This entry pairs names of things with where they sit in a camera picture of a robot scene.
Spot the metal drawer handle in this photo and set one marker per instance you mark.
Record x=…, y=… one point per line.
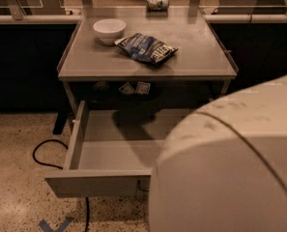
x=139, y=186

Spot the blue tape floor marking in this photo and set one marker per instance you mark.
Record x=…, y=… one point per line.
x=58, y=227

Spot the crumpled white green can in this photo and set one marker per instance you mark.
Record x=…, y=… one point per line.
x=157, y=5

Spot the white label tag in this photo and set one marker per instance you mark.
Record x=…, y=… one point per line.
x=143, y=88
x=127, y=89

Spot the open grey top drawer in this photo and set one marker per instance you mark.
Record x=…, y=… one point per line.
x=111, y=149

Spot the white label tag left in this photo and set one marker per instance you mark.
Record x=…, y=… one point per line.
x=127, y=89

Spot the white label tag right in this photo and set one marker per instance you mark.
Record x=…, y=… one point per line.
x=143, y=88

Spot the grey metal cabinet table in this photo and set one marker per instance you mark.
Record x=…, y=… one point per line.
x=199, y=55

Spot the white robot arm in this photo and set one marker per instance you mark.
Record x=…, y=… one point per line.
x=224, y=167

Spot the white ceramic bowl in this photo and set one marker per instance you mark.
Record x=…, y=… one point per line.
x=108, y=31

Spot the dark blue chip bag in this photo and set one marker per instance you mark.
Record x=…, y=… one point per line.
x=146, y=49

